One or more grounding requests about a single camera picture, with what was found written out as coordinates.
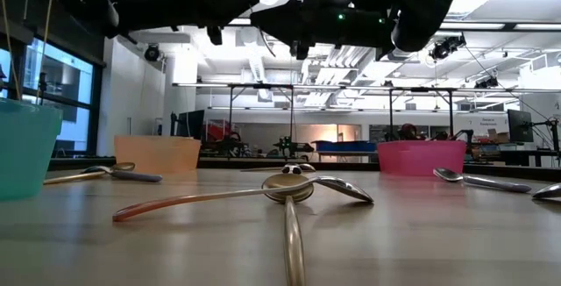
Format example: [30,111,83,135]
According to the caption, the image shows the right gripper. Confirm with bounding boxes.
[250,0,395,62]

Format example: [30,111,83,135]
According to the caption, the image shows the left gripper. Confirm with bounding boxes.
[168,0,260,46]

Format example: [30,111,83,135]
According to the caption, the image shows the gold spoon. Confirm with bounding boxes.
[239,166,284,174]
[42,161,137,186]
[261,172,316,286]

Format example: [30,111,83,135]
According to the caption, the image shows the black ceiling spotlight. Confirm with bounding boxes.
[475,75,500,89]
[143,43,161,62]
[429,34,467,61]

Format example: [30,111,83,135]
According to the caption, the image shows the black computer monitor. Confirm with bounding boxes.
[507,109,534,144]
[174,109,206,140]

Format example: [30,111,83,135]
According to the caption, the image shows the person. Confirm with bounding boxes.
[396,122,420,141]

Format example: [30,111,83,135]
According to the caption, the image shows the orange plastic bin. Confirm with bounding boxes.
[114,135,202,175]

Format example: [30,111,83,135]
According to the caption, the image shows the large window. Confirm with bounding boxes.
[0,38,96,154]

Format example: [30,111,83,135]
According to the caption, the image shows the pink plastic bin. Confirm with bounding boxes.
[376,139,467,177]

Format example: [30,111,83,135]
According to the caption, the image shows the cardboard box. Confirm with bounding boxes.
[486,128,510,145]

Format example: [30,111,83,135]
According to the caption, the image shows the green plastic bin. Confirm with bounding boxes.
[0,97,64,203]

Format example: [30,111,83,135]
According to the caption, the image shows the black metal rig frame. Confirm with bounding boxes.
[387,86,457,140]
[226,82,295,145]

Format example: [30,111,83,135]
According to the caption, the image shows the yellow cord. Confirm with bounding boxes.
[37,0,54,103]
[0,0,23,101]

